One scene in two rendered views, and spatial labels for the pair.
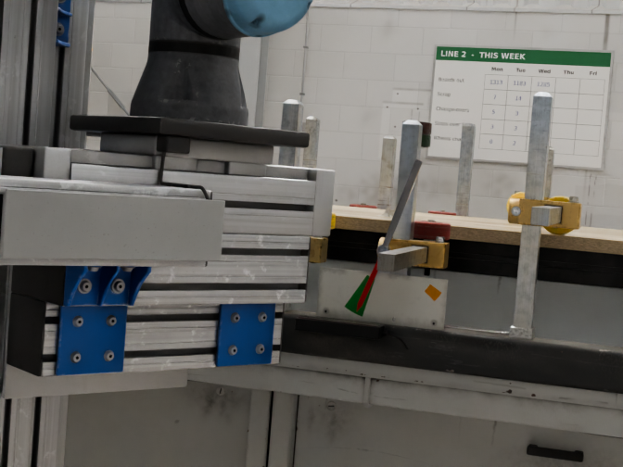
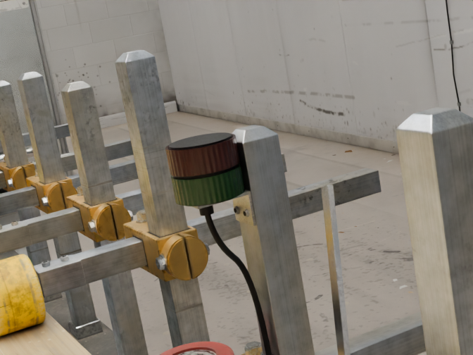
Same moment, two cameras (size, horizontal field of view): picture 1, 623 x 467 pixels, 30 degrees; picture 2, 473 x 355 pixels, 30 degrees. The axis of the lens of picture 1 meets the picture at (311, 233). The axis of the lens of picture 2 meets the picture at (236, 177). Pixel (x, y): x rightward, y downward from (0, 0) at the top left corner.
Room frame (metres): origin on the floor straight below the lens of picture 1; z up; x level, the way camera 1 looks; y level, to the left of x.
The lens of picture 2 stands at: (2.82, 0.37, 1.23)
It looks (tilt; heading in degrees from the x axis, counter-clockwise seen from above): 12 degrees down; 229
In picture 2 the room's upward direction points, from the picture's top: 10 degrees counter-clockwise
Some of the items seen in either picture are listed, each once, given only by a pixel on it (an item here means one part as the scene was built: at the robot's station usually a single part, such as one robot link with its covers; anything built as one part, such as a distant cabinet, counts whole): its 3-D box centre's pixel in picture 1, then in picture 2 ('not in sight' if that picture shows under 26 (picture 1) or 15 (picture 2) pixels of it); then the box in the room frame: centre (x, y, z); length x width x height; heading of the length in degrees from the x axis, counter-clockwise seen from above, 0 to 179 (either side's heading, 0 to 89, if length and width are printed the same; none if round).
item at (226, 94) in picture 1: (191, 84); not in sight; (1.49, 0.17, 1.09); 0.15 x 0.15 x 0.10
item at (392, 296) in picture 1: (380, 297); not in sight; (2.30, -0.15, 0.75); 0.26 x 0.01 x 0.10; 74
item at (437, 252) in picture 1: (413, 252); not in sight; (2.31, -0.21, 0.85); 0.13 x 0.06 x 0.05; 74
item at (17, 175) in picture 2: not in sight; (17, 176); (2.04, -1.17, 0.95); 0.13 x 0.06 x 0.05; 74
